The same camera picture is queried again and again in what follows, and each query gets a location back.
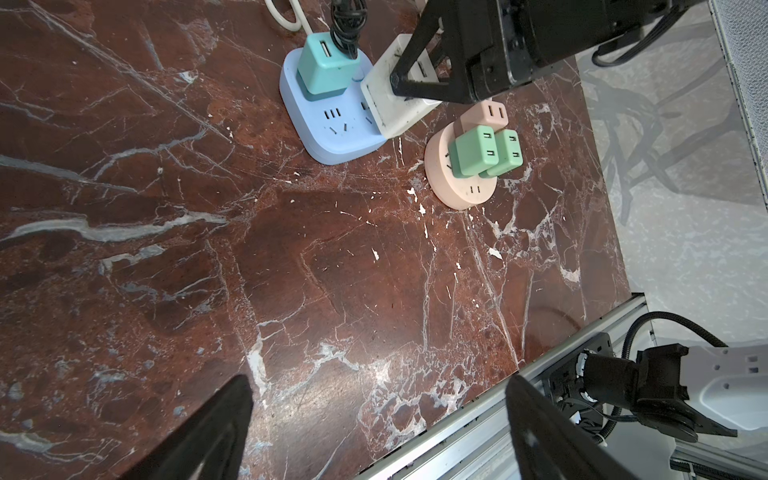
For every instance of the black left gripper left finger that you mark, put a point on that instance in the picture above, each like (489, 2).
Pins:
(208, 445)

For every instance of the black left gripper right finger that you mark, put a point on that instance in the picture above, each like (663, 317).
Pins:
(549, 446)

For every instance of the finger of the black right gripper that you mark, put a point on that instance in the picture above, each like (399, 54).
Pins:
(434, 63)

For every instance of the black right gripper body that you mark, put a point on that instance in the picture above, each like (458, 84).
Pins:
(501, 61)

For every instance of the pink charger adapter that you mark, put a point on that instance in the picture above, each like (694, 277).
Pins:
(484, 113)

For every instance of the green charger adapter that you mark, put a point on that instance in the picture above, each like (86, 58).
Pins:
(473, 152)
(509, 153)

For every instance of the white charger adapter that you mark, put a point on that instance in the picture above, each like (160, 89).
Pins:
(392, 114)

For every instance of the teal charger adapter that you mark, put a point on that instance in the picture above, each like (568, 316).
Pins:
(323, 70)

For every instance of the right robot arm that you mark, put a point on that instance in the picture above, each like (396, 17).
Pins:
(468, 51)

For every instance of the right base wiring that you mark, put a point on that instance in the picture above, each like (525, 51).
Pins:
(654, 384)

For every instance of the pink round power strip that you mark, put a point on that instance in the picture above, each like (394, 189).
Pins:
(456, 193)

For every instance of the blue square power strip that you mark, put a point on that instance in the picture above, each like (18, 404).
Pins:
(333, 130)

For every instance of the white wire mesh basket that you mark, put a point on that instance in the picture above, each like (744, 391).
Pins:
(741, 28)

